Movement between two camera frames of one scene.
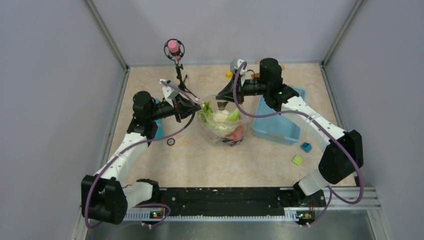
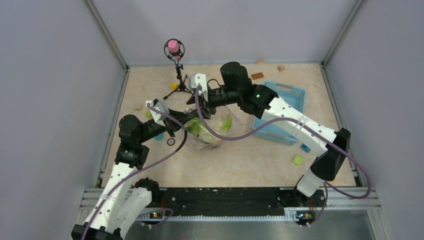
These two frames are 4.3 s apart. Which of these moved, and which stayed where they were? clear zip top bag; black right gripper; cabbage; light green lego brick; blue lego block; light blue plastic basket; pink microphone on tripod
Moved: black right gripper; clear zip top bag; cabbage
Stayed: pink microphone on tripod; light blue plastic basket; light green lego brick; blue lego block
